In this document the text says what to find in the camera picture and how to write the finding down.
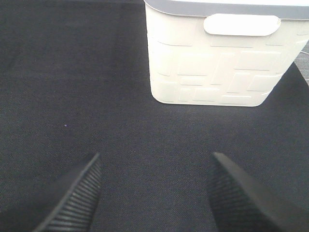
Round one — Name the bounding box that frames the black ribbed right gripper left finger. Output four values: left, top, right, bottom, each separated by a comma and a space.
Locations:
34, 153, 102, 232

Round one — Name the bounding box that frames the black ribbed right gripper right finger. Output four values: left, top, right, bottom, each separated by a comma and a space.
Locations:
207, 152, 309, 232

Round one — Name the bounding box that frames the black table cloth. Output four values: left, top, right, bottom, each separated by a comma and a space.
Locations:
0, 0, 309, 232

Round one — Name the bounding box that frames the white plastic basket grey rim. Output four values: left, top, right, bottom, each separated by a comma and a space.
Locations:
145, 0, 309, 107

